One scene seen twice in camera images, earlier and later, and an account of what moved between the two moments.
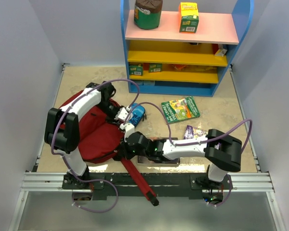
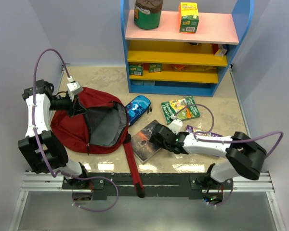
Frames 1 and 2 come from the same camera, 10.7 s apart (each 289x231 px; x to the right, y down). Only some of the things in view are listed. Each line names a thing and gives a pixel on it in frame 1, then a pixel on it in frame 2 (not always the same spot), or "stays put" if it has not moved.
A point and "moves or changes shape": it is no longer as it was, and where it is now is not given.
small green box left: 136,70 stays put
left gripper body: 111,111 → 62,103
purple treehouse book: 192,132 stays put
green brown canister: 147,13 stays put
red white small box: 220,52 stays put
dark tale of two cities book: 143,160 moves or changes shape
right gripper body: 130,151 → 163,145
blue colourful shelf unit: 179,63 stays put
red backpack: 101,137 moves or changes shape
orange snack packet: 180,66 stays put
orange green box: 188,17 stays put
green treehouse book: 180,109 stays put
